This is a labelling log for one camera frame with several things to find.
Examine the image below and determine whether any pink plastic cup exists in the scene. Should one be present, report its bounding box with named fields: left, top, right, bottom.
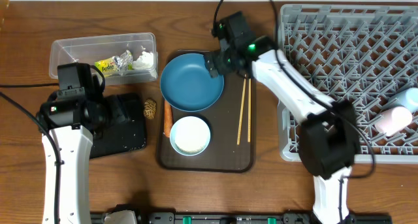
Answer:
left=375, top=106, right=413, bottom=136

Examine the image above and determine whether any wooden chopstick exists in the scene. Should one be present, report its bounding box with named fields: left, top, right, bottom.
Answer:
left=236, top=78, right=247, bottom=146
left=248, top=78, right=251, bottom=143

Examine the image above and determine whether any brown dried mushroom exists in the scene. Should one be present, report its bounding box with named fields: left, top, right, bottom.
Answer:
left=143, top=99, right=157, bottom=120

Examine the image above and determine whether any left wooden chopstick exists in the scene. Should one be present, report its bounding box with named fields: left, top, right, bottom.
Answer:
left=236, top=78, right=247, bottom=146

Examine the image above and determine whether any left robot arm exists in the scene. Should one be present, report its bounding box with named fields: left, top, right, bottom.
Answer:
left=37, top=63, right=129, bottom=223

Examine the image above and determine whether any light blue rice bowl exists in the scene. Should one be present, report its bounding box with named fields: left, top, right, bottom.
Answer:
left=169, top=116, right=211, bottom=156

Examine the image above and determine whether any black waste tray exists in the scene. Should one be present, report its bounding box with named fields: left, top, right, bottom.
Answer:
left=89, top=93, right=147, bottom=159

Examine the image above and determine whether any yellow foil snack wrapper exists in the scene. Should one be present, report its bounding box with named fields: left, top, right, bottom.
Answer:
left=95, top=50, right=133, bottom=77

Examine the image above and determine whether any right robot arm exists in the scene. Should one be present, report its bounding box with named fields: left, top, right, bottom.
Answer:
left=204, top=12, right=360, bottom=223

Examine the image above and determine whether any right wooden chopstick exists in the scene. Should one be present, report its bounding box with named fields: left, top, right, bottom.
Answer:
left=248, top=78, right=251, bottom=143

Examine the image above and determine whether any orange carrot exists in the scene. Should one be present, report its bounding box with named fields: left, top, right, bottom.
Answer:
left=163, top=100, right=173, bottom=138

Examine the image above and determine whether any dark blue plate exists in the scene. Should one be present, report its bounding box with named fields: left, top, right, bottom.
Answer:
left=160, top=53, right=225, bottom=112

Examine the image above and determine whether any clear plastic bin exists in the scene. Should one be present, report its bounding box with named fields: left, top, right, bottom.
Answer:
left=49, top=33, right=158, bottom=86

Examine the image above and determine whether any dark brown serving tray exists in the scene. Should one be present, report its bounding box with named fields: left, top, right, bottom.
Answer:
left=157, top=50, right=256, bottom=173

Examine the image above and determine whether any white tissue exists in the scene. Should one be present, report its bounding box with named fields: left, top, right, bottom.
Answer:
left=132, top=51, right=154, bottom=70

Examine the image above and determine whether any grey dishwasher rack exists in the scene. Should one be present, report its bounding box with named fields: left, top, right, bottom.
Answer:
left=279, top=4, right=417, bottom=164

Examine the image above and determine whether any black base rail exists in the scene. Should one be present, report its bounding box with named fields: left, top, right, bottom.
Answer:
left=91, top=204, right=393, bottom=224

